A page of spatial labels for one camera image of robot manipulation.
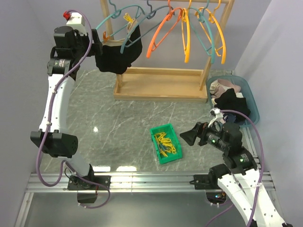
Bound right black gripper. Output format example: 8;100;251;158
179;120;228;152

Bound black underwear back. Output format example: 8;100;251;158
94;25;143;74

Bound black underwear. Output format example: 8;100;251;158
214;88;251;116
94;25;143;74

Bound teal hanger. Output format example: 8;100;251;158
96;0;146;40
188;0;217;64
120;0;173;55

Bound yellow clothespin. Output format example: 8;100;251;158
123;13;134;23

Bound black underwear front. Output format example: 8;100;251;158
214;88;251;116

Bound white underwear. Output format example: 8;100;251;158
236;92;244;98

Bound orange clothes hanger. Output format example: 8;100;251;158
146;0;182;59

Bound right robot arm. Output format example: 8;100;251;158
180;122;289;227

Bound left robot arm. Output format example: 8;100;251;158
30;26;102;190

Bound navy underwear in basket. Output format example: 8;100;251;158
223;113;245;125

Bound beige underwear in basket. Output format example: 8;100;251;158
209;79;241;98

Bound yellow hanger left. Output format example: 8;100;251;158
181;0;192;63

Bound yellow hanger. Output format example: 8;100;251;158
181;0;192;63
195;0;227;65

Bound yellow hanger right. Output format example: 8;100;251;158
195;0;227;65

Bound green plastic bin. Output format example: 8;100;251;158
150;123;183;165

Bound yellow clothespins in bin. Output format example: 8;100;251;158
154;132;177;157

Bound wooden clothes rack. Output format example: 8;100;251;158
113;0;234;103

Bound teal laundry basket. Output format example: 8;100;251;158
206;75;259;124

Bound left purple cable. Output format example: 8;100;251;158
35;9;111;209

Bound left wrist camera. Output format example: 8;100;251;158
63;11;87;36

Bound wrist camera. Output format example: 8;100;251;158
208;108;223;128
63;11;87;36

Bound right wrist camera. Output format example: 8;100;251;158
208;108;223;128

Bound aluminium mounting rail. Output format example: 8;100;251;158
16;172;274;227

